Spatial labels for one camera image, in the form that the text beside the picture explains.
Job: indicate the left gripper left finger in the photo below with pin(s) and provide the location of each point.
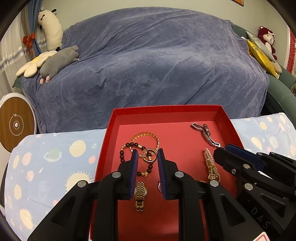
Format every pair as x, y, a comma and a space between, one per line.
89, 211

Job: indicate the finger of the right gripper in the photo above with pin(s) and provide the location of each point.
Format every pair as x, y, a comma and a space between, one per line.
249, 156
233, 164

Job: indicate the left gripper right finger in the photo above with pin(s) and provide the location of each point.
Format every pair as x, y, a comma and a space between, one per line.
207, 211

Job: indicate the silver metal wristwatch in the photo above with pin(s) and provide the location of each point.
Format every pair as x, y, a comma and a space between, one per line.
206, 134

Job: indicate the gold wristwatch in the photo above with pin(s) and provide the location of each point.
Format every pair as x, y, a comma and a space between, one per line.
140, 192

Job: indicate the light blue planet tablecloth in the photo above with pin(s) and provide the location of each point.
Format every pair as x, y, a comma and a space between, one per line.
44, 167

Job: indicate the dark green sofa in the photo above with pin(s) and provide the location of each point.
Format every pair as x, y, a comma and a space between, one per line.
279, 98

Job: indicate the red shallow tray box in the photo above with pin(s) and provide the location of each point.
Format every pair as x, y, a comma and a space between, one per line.
152, 179

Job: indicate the potted plant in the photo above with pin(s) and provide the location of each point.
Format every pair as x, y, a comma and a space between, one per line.
293, 89

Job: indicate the cream pillow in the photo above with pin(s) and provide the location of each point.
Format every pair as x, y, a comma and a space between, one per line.
276, 66

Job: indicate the gold satin pillow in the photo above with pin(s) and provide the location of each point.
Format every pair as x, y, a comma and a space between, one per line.
261, 58

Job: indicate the silver grey pillow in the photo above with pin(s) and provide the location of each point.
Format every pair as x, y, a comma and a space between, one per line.
260, 44

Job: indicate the white round wooden-face appliance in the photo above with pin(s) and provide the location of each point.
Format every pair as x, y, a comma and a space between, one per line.
18, 120

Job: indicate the red monkey plush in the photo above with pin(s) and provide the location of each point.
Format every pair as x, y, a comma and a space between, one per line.
268, 38

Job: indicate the red hanging decoration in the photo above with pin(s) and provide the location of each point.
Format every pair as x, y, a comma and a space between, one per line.
292, 55

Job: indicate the purple-blue sofa blanket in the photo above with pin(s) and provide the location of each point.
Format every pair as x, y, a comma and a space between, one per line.
148, 56

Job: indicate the grey plush toy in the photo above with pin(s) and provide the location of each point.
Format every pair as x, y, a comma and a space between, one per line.
57, 62

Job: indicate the white sheer curtain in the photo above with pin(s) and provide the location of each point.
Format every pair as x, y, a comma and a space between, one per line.
13, 51

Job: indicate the red bow tieback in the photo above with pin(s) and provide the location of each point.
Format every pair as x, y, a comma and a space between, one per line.
28, 42

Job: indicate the cream sheep plush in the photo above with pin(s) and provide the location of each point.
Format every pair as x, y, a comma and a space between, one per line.
52, 28

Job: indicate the blue curtain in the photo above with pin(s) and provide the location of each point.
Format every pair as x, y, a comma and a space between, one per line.
34, 7

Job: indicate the framed orange wall picture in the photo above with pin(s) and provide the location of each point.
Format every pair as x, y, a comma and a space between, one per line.
241, 2

